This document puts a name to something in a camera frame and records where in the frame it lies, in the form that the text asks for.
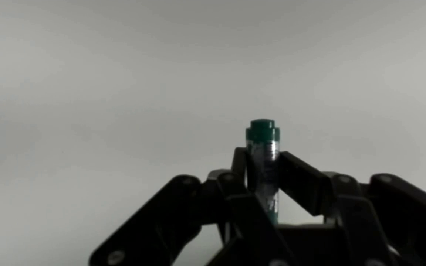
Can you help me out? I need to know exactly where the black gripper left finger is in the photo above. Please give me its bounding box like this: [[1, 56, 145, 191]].
[[87, 146, 296, 266]]

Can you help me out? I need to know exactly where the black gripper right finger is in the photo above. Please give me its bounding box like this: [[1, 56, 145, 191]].
[[276, 149, 426, 266]]

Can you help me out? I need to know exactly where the green capped marker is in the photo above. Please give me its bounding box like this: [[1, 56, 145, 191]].
[[244, 116, 282, 225]]

